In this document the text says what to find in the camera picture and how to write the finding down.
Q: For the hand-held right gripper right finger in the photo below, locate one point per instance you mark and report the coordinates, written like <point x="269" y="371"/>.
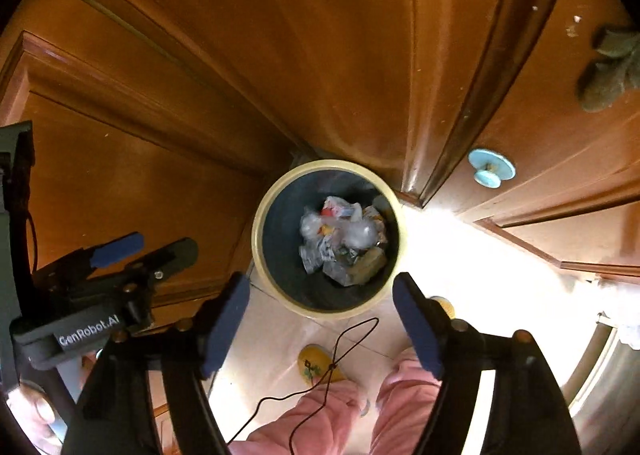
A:
<point x="417" y="325"/>

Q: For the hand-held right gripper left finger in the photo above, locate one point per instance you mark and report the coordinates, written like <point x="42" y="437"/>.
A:
<point x="225" y="325"/>

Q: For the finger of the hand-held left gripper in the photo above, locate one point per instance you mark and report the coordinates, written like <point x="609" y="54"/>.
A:
<point x="117" y="247"/>
<point x="170" y="255"/>

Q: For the clear plastic bag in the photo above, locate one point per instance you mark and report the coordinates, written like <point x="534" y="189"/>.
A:
<point x="362" y="233"/>

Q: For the black white patterned wrapper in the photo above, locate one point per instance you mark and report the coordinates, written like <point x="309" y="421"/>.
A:
<point x="319" y="257"/>

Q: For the round cream-rimmed waste bin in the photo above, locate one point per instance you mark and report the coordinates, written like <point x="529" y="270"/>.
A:
<point x="285" y="205"/>

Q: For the clear plastic wrap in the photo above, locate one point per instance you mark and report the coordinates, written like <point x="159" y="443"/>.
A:
<point x="312" y="227"/>

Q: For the person's left hand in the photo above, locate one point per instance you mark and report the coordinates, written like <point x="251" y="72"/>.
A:
<point x="30" y="415"/>

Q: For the person's right yellow slipper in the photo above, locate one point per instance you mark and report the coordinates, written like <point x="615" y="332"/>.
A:
<point x="445" y="306"/>

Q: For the person's yellow slipper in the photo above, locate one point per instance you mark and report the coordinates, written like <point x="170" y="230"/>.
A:
<point x="320" y="360"/>
<point x="445" y="306"/>

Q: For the person's left yellow slipper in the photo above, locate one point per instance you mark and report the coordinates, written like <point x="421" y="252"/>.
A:
<point x="320" y="360"/>

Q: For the person's pink pants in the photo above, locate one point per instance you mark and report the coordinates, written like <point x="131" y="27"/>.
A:
<point x="320" y="415"/>

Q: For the light blue cabinet knob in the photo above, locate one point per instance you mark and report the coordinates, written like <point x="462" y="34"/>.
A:
<point x="491" y="167"/>

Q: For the steel basin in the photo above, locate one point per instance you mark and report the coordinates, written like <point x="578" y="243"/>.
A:
<point x="610" y="385"/>

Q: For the white plastic bag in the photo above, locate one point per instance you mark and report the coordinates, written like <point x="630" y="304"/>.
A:
<point x="627" y="325"/>

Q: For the wooden kitchen cabinet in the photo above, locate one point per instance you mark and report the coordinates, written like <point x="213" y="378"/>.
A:
<point x="350" y="35"/>

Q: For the grey cloth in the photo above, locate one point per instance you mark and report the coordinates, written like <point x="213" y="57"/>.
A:
<point x="605" y="75"/>

